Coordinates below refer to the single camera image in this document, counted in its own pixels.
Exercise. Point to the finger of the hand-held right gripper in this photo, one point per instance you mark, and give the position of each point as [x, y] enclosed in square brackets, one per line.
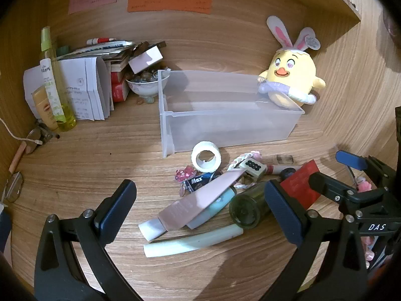
[329, 188]
[351, 160]

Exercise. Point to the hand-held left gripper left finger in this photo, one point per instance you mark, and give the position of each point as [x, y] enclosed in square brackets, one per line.
[116, 207]

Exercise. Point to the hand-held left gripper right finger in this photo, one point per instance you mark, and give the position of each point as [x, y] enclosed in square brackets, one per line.
[282, 213]

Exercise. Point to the red packet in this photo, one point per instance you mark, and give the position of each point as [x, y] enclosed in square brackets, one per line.
[300, 185]

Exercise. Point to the green glass bottle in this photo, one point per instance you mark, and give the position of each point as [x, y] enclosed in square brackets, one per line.
[247, 207]

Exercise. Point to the white tile with black dots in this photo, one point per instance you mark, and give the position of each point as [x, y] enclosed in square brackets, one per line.
[252, 166]

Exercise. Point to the light blue tube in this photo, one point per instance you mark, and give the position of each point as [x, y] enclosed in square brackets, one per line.
[219, 205]

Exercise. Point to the pink tube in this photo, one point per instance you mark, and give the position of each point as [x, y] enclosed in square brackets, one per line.
[194, 200]

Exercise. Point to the blue black battery pack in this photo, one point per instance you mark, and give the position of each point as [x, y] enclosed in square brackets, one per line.
[199, 182]

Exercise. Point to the mint green tube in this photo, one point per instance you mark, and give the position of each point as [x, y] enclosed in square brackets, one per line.
[194, 244]

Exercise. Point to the white tape roll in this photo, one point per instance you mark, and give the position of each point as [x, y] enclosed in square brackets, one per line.
[205, 145]

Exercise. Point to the clear plastic container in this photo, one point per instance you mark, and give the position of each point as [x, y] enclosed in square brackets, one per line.
[219, 125]

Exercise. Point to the clear plastic cap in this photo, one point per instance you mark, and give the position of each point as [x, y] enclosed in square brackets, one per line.
[283, 160]

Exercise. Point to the pink bear charm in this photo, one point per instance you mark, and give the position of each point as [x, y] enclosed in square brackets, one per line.
[186, 174]

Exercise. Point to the eyeglasses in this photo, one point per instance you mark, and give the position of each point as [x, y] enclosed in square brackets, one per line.
[47, 134]

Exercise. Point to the dark framed lens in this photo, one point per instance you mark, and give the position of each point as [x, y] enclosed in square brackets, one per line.
[14, 188]

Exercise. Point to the green spray bottle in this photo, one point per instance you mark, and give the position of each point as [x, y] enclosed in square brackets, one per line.
[64, 113]

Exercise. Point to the yellow chick plush toy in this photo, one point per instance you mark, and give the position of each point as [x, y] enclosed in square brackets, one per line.
[294, 65]

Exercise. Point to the dark blue object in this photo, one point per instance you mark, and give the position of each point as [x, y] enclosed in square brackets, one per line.
[4, 232]

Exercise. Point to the red small box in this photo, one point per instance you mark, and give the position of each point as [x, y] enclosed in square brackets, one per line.
[119, 92]
[118, 77]

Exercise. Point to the folded white paper stack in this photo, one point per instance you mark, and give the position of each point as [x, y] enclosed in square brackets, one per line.
[84, 91]

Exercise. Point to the white bowl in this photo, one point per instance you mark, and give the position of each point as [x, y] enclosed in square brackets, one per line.
[144, 88]

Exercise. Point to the orange tube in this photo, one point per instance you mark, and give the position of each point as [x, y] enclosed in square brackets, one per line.
[42, 106]

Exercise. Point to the white tube with green print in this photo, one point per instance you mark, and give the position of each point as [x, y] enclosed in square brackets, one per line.
[50, 91]

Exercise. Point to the pink white box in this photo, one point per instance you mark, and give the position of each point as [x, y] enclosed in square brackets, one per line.
[144, 61]

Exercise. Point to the pile of booklets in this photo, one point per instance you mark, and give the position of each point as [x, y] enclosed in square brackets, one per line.
[103, 50]

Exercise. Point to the wooden shelf board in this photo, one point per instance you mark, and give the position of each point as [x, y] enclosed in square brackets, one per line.
[313, 0]

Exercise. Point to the green small case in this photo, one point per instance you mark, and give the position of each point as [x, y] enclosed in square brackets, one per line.
[63, 50]

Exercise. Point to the red white marker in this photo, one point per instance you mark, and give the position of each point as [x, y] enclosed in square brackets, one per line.
[100, 40]

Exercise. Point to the orange paper note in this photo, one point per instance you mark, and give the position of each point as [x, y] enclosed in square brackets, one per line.
[169, 1]

